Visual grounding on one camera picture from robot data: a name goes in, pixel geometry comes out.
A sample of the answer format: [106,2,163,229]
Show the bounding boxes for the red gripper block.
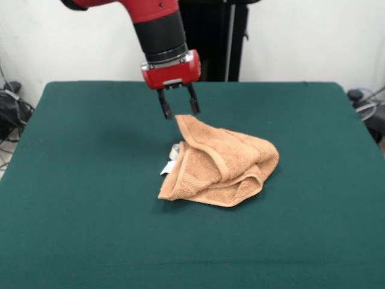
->
[140,49,202,120]

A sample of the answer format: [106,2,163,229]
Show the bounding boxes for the tan terry towel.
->
[158,113,280,208]

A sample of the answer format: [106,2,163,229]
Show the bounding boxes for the grey vertical rod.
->
[226,5,236,82]

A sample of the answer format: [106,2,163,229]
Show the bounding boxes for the dark green table cloth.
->
[0,80,385,289]

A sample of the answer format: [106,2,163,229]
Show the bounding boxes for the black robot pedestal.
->
[179,0,250,82]

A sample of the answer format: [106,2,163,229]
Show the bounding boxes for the black cable bundle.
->
[0,80,35,145]

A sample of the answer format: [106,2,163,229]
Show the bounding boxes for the black device with cables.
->
[347,89,385,144]

